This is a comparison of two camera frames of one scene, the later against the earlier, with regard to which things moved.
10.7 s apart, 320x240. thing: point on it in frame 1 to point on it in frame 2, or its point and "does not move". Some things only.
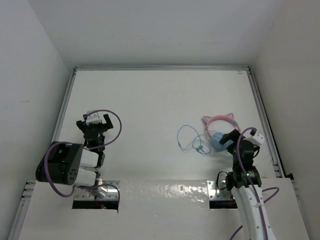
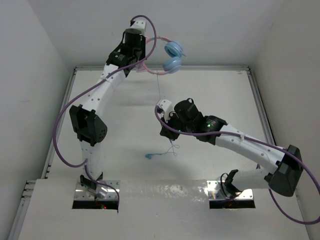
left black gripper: x=83 y=126 to x=141 y=42
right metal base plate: x=217 y=190 does not move
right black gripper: x=232 y=135 to x=171 y=135
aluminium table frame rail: x=51 y=128 does not move
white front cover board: x=158 y=210 does not move
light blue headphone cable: x=187 y=136 to x=150 y=155
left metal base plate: x=82 y=194 does not move
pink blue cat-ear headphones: x=215 y=138 to x=172 y=62
